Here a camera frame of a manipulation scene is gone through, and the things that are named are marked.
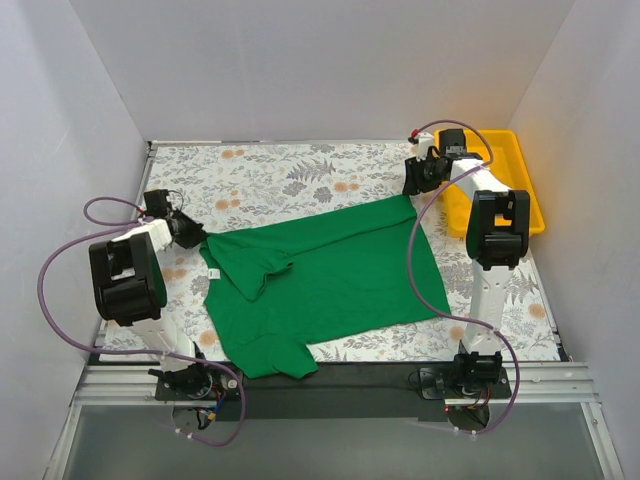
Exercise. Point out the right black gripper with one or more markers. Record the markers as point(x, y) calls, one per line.
point(415, 175)

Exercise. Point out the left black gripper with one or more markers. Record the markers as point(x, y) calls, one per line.
point(190, 231)

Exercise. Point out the yellow plastic tray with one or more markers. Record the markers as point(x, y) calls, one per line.
point(509, 167)

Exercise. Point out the green t shirt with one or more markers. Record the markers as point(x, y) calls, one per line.
point(286, 286)

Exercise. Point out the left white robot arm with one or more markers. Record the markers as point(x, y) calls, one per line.
point(129, 289)

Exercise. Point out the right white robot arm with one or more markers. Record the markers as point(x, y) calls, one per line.
point(497, 238)

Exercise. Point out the floral table mat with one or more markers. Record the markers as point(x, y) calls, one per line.
point(230, 187)

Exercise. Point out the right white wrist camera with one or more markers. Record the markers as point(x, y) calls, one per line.
point(421, 141)

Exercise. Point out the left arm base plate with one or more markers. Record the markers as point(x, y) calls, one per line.
point(197, 383)

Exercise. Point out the aluminium frame rail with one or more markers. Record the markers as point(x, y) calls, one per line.
point(347, 421)

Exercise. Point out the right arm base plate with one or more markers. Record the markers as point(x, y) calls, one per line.
point(443, 380)

